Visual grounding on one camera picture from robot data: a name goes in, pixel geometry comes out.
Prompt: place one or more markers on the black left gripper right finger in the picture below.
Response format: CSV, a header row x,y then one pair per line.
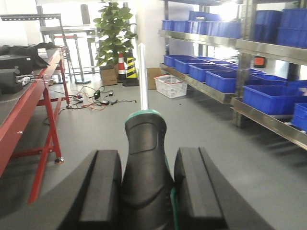
x,y
205,198

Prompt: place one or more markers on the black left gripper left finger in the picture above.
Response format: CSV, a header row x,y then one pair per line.
x,y
87,199

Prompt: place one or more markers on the black yellow traffic cone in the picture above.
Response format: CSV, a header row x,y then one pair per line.
x,y
131,77

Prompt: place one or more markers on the red white traffic cone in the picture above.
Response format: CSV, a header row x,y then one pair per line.
x,y
121,68

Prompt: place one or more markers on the black equipment case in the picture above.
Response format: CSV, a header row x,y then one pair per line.
x,y
22,63

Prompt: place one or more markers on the metal storage shelf rack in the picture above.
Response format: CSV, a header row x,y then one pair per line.
x,y
243,113

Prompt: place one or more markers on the green potted plant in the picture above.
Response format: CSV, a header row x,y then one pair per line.
x,y
114,33

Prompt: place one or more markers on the red metal workbench frame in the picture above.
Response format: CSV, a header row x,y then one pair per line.
x,y
11,130

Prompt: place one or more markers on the black power adapter with cables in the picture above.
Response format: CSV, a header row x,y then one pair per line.
x,y
98,100

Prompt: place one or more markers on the white wire basket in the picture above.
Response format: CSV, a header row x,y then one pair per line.
x,y
170,86

